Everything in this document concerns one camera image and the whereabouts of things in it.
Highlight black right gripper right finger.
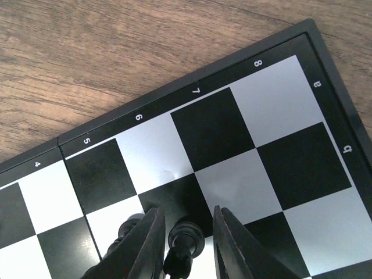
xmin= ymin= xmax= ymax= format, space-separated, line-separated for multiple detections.
xmin=213 ymin=206 xmax=298 ymax=279

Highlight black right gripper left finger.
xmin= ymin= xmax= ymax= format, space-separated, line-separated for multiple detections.
xmin=83 ymin=208 xmax=165 ymax=278

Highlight black chess knight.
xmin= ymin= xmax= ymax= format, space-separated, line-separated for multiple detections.
xmin=103 ymin=213 xmax=145 ymax=259

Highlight black chess pawn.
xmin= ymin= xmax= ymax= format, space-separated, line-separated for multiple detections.
xmin=163 ymin=221 xmax=205 ymax=278

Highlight black white chess board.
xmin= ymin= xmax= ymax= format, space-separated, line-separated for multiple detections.
xmin=1 ymin=19 xmax=371 ymax=278

